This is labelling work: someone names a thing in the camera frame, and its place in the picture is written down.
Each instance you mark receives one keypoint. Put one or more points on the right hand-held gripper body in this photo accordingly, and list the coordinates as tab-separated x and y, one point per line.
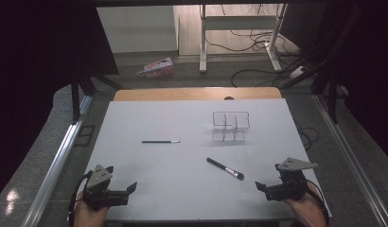
291	184

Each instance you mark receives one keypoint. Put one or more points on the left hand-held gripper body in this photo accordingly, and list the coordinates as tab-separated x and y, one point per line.
99	177

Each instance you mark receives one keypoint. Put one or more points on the black marker pen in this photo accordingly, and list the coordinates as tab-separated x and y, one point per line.
225	168

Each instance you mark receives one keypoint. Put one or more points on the thin black pencil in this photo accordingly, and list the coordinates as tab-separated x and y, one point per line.
157	142

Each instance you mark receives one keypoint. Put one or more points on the clear acrylic organizer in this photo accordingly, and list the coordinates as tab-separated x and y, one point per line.
230	126

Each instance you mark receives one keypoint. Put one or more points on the person's right hand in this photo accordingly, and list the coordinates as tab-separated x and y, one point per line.
304	205

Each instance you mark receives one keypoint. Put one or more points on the person's left hand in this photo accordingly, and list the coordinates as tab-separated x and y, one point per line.
88	217

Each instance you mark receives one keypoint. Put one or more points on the white board sheet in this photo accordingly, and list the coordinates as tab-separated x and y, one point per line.
182	189

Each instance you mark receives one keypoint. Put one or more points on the black metal stand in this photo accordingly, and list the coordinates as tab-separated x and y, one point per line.
76	101
333	101

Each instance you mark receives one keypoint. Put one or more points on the black table grommet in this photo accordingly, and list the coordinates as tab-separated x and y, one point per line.
229	98

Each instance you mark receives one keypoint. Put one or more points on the wooden table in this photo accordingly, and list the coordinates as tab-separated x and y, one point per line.
182	94

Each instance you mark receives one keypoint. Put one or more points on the white power strip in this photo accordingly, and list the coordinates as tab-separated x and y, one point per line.
297	72

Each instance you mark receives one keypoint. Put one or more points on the dark curtain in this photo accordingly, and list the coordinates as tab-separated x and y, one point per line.
34	78
372	78

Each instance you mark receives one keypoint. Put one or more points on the pink carton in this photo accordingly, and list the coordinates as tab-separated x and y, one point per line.
157	67

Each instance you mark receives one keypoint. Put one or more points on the white cabinet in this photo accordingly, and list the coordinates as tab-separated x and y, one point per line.
137	30

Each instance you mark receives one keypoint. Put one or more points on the black floor frame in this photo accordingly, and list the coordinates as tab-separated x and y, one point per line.
84	135

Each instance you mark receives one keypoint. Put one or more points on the aluminium rail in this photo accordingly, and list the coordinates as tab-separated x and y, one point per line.
349	157
56	164

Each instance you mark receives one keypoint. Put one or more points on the white desk frame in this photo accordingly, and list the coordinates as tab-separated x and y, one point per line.
239	22

